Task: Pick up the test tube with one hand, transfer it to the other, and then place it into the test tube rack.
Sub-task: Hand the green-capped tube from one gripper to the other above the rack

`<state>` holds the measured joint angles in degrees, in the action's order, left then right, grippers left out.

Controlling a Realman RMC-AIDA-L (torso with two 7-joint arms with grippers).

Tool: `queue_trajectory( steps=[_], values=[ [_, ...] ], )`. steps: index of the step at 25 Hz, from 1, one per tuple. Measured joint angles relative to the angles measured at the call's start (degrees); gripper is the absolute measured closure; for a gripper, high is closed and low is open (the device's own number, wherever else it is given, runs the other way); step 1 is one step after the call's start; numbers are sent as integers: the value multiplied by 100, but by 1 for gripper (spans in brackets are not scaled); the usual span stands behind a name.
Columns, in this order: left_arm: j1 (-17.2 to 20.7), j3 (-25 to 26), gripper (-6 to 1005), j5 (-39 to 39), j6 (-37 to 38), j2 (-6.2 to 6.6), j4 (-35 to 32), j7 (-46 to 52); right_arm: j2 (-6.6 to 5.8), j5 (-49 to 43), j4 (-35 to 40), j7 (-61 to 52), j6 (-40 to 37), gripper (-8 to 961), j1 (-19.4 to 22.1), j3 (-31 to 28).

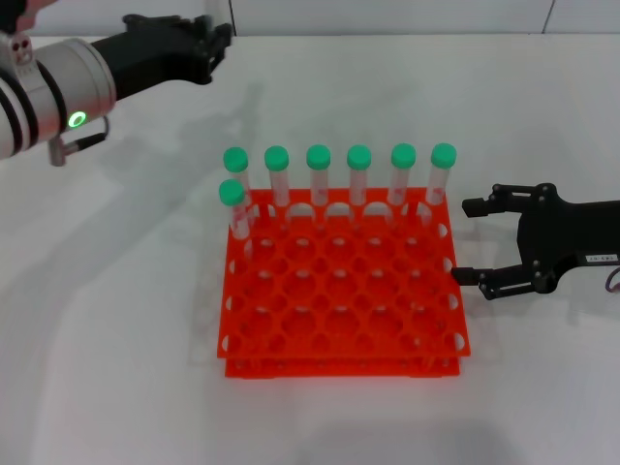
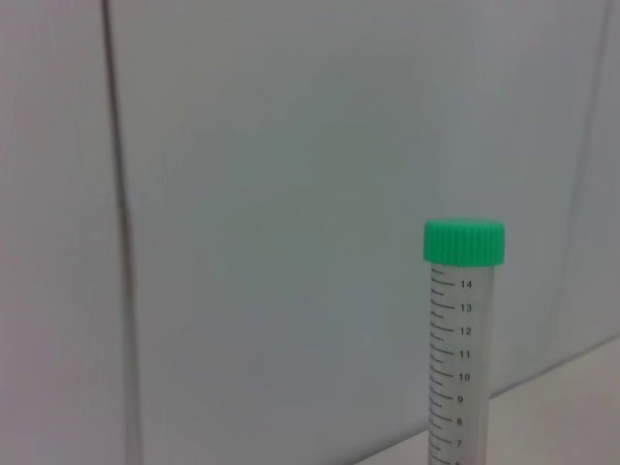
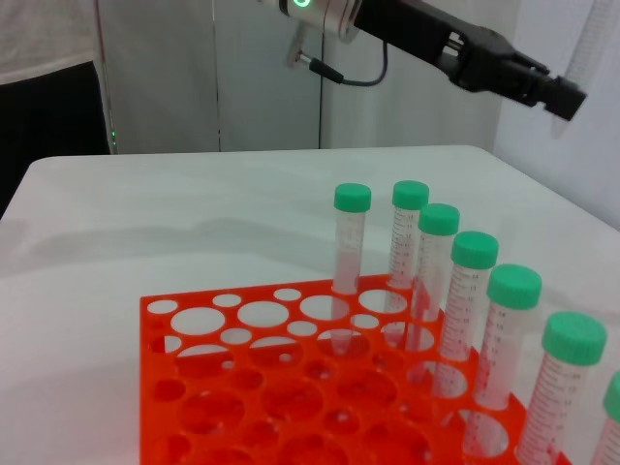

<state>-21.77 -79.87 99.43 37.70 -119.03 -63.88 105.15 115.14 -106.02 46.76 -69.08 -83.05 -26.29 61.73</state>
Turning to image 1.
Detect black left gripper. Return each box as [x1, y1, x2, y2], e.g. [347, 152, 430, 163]
[89, 14, 233, 102]

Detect left arm cable silver plug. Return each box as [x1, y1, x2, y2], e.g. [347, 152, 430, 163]
[46, 115, 110, 168]

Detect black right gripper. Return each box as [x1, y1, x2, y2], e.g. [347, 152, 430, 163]
[450, 182, 620, 302]

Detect orange plastic test tube rack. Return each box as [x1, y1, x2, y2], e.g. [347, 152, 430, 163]
[216, 187, 472, 379]

